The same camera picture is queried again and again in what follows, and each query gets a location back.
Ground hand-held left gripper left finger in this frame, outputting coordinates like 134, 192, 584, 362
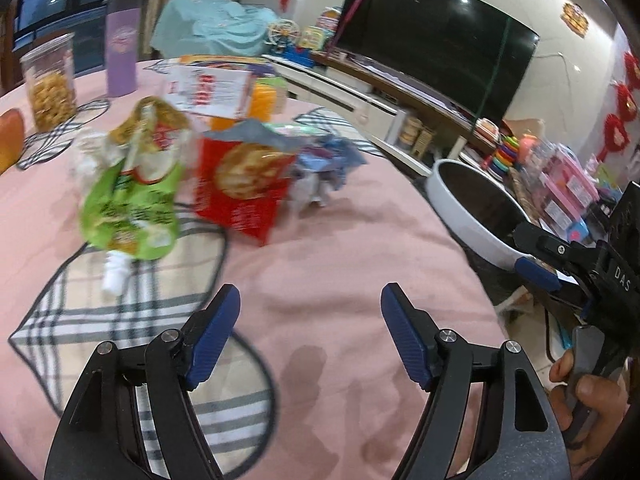
44, 283, 242, 480

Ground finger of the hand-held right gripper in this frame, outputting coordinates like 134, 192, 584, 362
512, 222, 598, 273
517, 256, 596, 311

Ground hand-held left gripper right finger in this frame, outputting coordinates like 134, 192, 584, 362
380, 283, 573, 480

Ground white trash bin black liner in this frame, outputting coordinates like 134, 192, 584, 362
425, 159, 533, 306

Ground green snack bag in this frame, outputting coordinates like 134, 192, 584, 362
80, 96, 193, 261

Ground white tissue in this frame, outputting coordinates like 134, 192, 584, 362
70, 129, 126, 186

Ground person's right hand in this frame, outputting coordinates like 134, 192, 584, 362
549, 349, 632, 468

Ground pink lidded plastic box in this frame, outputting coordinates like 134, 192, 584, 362
541, 180, 592, 233
547, 144, 601, 202

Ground small white bottle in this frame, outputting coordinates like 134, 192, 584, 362
101, 252, 132, 296

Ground red snack bag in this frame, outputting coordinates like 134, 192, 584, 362
192, 120, 301, 247

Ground stacked yellow containers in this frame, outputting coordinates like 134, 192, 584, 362
400, 115, 423, 144

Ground crumpled blue wrapper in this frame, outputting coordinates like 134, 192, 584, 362
287, 132, 368, 211

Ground green pole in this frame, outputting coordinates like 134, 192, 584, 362
470, 15, 512, 136

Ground white red-print carton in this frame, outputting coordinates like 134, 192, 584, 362
167, 66, 256, 118

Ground black flat television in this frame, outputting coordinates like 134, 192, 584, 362
332, 0, 541, 123

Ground white television cabinet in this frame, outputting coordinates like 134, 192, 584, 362
272, 55, 501, 158

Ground colourful cardboard box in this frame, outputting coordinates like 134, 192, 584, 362
177, 54, 288, 111

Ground clear plastic snack jar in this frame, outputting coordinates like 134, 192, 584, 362
20, 32, 78, 133

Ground purple cylinder canister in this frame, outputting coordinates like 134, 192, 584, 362
104, 0, 141, 98

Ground ferris wheel toy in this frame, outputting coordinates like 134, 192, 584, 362
266, 20, 301, 56

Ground teal blanket covered furniture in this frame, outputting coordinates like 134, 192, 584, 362
150, 0, 281, 58

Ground pink pole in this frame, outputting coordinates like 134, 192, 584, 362
331, 0, 377, 47

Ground colourful toy box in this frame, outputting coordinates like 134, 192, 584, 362
314, 7, 346, 52

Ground rainbow stacking ring toy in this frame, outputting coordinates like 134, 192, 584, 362
492, 135, 521, 178

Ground red wall ornaments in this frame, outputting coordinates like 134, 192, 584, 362
602, 52, 640, 158

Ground gold red wall sticker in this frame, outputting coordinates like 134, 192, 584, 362
561, 2, 592, 37

